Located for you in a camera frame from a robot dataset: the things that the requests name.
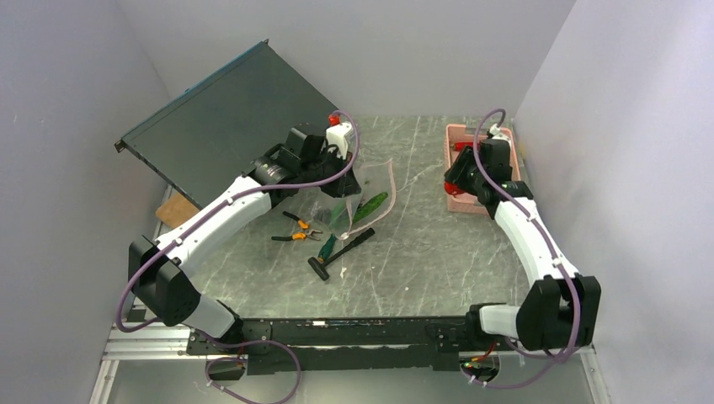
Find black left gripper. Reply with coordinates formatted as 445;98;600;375
300;147;362;199

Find clear zip top bag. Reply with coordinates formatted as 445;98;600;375
310;159;397;240

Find green cucumber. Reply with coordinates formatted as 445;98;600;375
353;192;389;223

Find green chili pepper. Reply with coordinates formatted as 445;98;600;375
328;200;349;228

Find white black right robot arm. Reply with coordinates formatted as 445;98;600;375
445;137;601;353

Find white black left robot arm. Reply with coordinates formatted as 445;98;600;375
126;122;361;354

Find red tomato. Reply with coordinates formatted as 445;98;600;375
444;183;465;197

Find red chili pepper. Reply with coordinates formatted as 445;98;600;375
450;141;473;152

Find black hammer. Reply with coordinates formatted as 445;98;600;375
307;228;376;281

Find wooden block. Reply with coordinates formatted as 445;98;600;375
155;194;200;228

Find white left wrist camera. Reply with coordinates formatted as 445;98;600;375
326;114;354;161

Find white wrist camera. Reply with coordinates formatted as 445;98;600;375
326;114;354;161
487;124;512;142

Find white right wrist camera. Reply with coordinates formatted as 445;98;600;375
487;124;512;142

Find orange handled pliers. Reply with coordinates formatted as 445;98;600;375
270;211;322;242

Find green handled screwdriver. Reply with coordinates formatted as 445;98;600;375
317;234;337;263

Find dark flat network switch box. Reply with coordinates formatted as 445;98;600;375
115;40;337;209

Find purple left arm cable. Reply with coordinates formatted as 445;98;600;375
115;109;361;404

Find aluminium frame rail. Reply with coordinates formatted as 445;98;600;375
88;324;190;404

